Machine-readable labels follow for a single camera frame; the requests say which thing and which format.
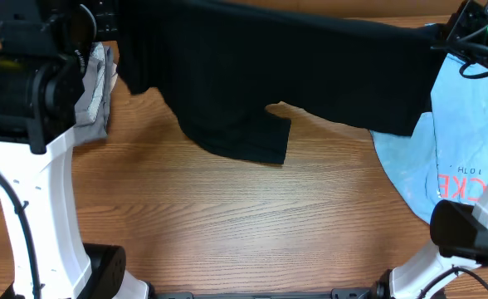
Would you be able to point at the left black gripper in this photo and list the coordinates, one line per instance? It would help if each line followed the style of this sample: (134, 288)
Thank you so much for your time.
(97, 12)

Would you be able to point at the black t-shirt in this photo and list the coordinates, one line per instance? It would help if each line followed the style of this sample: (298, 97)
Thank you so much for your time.
(218, 65)

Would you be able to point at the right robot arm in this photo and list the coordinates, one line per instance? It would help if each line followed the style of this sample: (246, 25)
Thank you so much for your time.
(458, 240)

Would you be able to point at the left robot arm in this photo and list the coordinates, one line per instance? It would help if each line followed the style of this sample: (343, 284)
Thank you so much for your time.
(44, 54)

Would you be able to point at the folded grey trousers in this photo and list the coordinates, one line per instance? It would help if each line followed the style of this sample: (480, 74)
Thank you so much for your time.
(93, 108)

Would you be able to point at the light blue printed t-shirt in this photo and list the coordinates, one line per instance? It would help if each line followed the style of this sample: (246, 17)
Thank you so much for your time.
(438, 146)

